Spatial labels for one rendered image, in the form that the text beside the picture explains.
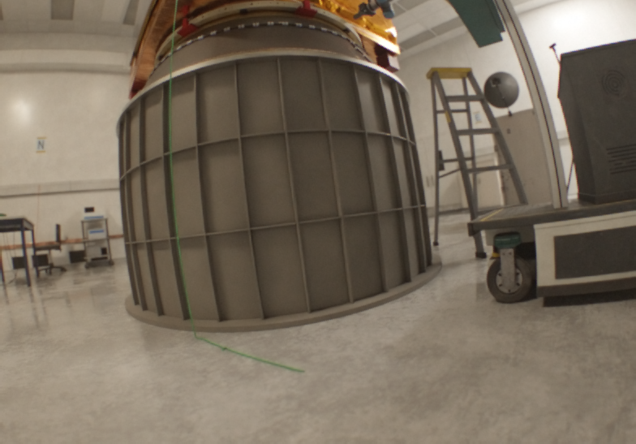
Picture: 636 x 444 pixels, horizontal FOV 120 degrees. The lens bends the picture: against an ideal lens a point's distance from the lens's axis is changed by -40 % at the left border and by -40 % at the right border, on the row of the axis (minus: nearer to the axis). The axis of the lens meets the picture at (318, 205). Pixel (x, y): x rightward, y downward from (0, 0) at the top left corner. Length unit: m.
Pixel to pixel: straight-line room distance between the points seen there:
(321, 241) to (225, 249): 0.40
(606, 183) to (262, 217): 1.28
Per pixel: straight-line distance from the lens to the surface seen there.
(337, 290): 1.31
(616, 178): 1.14
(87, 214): 6.12
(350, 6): 2.50
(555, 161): 1.22
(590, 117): 1.15
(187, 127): 1.41
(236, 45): 1.59
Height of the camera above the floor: 0.41
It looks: 3 degrees up
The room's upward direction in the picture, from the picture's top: 8 degrees counter-clockwise
